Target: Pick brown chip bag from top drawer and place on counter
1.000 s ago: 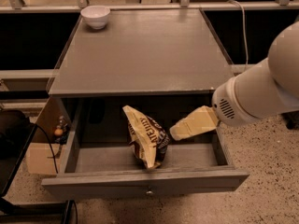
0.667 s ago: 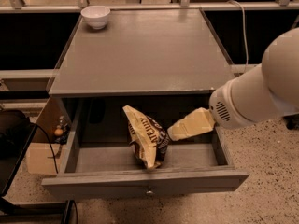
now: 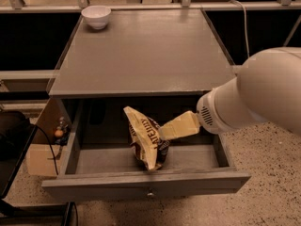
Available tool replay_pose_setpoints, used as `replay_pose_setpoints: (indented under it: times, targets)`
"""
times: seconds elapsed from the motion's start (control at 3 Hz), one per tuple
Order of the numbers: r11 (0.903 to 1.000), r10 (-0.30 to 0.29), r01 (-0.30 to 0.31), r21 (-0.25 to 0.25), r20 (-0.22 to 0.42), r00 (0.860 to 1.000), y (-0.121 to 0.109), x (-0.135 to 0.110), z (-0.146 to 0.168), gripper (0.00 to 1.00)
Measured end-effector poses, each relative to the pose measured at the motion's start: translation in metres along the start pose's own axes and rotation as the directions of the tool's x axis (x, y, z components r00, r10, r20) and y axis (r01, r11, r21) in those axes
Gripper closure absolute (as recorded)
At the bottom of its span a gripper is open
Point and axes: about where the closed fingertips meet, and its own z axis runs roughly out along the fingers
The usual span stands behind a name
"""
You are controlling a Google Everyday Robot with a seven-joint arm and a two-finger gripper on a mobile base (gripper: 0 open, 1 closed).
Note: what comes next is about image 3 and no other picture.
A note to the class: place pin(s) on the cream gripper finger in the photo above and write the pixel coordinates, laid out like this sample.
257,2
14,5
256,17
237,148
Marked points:
185,125

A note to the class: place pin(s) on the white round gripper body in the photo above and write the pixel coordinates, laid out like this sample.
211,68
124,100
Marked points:
206,114

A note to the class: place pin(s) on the brown and cream chip bag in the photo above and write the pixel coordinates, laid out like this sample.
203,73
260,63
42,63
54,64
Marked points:
146,142

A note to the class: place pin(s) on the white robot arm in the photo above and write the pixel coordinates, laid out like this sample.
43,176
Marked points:
267,88

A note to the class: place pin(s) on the grey cabinet with counter top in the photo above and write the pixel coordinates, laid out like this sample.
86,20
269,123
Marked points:
158,62

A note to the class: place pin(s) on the grey open top drawer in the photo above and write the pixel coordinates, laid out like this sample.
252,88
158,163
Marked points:
101,166

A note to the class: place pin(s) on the small figurine with orange ball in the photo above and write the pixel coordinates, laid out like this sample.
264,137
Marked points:
62,132

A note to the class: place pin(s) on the white ceramic bowl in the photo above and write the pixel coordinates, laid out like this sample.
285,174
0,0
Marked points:
96,16

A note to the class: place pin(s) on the cardboard box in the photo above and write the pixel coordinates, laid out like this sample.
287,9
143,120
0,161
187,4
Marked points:
44,157

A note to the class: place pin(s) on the black chair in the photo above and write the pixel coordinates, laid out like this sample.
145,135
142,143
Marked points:
16,134

